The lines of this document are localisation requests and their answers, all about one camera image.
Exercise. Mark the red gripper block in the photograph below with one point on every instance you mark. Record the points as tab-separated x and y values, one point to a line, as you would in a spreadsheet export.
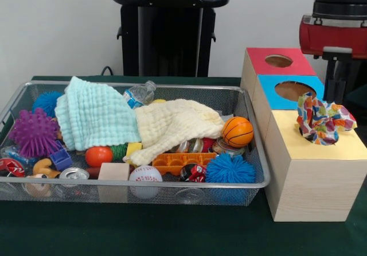
312	39

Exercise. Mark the polka-dot paper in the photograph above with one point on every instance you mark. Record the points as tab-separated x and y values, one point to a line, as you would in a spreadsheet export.
321	121

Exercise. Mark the wooden three-hole sorting box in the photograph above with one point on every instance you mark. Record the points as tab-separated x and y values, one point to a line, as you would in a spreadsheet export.
309	187

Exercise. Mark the silver mesh bin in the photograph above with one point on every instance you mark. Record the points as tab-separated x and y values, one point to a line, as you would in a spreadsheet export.
71	197

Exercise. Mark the orange toy basketball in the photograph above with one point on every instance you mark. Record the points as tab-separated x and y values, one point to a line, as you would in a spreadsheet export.
238	131

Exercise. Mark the blue fuzzy ball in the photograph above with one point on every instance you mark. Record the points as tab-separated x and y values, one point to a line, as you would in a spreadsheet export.
230	168
46	102

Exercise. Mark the cream cloth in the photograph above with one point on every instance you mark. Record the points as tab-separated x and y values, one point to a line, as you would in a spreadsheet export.
172	124

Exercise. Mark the white toy baseball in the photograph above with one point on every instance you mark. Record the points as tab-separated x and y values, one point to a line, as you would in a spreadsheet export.
145	174

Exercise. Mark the dark green tablecloth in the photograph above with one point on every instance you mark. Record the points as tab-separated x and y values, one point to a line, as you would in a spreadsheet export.
172	233

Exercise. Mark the plain wooden block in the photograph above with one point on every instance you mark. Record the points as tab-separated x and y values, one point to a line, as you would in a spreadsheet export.
113	172

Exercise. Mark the mint green cloth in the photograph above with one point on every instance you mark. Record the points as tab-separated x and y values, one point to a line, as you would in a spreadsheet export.
91	115

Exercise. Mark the orange-red ball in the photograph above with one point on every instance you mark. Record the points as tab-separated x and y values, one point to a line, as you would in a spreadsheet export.
99	156

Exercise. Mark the purple spiky ball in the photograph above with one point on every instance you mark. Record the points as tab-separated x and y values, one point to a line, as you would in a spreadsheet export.
34	132

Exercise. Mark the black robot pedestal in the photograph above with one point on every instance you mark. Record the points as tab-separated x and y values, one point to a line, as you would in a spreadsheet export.
172	38

